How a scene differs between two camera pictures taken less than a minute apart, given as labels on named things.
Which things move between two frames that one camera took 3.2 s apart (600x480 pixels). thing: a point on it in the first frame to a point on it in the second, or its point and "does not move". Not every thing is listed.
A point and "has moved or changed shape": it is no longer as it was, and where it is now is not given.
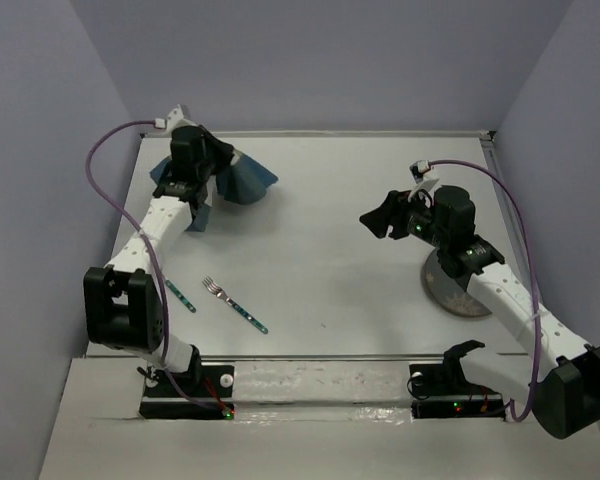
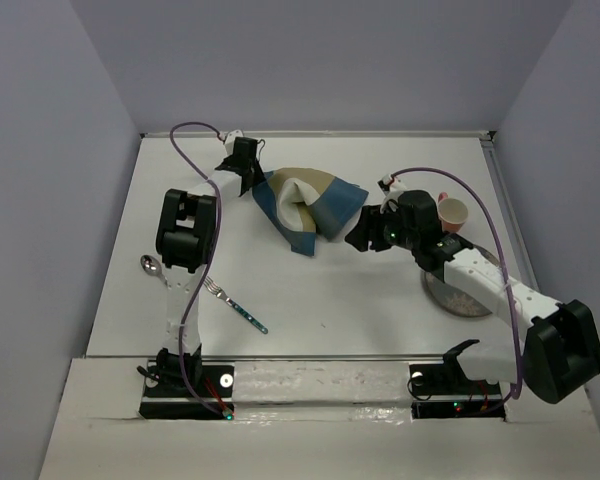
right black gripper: [391, 212] to [371, 219]
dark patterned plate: [448, 291] does not move
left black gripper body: [204, 169] to [256, 171]
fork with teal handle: [217, 290] does not move
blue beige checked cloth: [242, 182] has moved or changed shape
